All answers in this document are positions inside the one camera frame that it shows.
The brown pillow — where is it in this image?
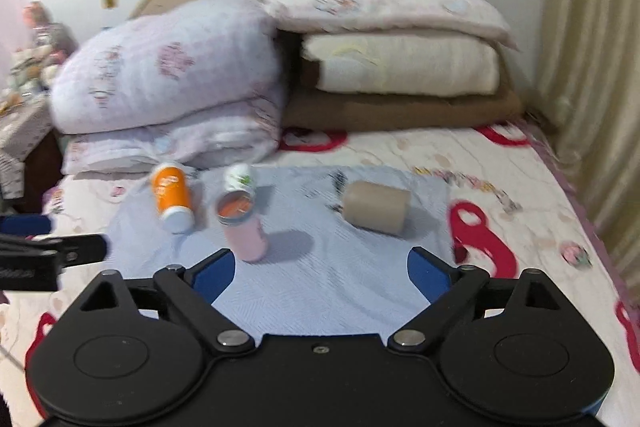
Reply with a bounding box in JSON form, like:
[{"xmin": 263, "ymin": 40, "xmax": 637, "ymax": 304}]
[{"xmin": 281, "ymin": 60, "xmax": 524, "ymax": 132}]

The beige curtain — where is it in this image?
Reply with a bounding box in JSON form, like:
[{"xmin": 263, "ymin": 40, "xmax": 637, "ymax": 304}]
[{"xmin": 536, "ymin": 0, "xmax": 639, "ymax": 285}]

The light blue patterned cloth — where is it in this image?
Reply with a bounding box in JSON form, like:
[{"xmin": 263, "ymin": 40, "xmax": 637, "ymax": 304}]
[{"xmin": 106, "ymin": 166, "xmax": 454, "ymax": 339}]

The cluttered bedside table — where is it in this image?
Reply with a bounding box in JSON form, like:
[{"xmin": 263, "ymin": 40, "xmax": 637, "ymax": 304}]
[{"xmin": 1, "ymin": 1, "xmax": 77, "ymax": 213}]

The beige cup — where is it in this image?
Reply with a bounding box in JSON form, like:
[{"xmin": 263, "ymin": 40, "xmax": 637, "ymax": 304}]
[{"xmin": 342, "ymin": 181, "xmax": 411, "ymax": 236}]

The pink white top pillow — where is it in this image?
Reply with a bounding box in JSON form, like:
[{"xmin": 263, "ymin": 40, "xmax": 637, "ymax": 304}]
[{"xmin": 256, "ymin": 0, "xmax": 518, "ymax": 49}]

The white cup with green print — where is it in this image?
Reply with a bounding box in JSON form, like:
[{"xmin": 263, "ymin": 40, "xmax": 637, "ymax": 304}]
[{"xmin": 222, "ymin": 164, "xmax": 256, "ymax": 197}]

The pink cup with grey rim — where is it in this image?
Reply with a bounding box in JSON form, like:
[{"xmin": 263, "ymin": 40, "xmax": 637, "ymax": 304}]
[{"xmin": 215, "ymin": 191, "xmax": 268, "ymax": 262}]

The orange and white cup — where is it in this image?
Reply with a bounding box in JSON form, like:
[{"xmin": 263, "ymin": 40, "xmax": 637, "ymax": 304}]
[{"xmin": 150, "ymin": 162, "xmax": 195, "ymax": 234}]

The white pink folded quilt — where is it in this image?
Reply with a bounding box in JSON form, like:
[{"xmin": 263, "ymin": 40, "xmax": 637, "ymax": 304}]
[{"xmin": 49, "ymin": 0, "xmax": 285, "ymax": 176}]

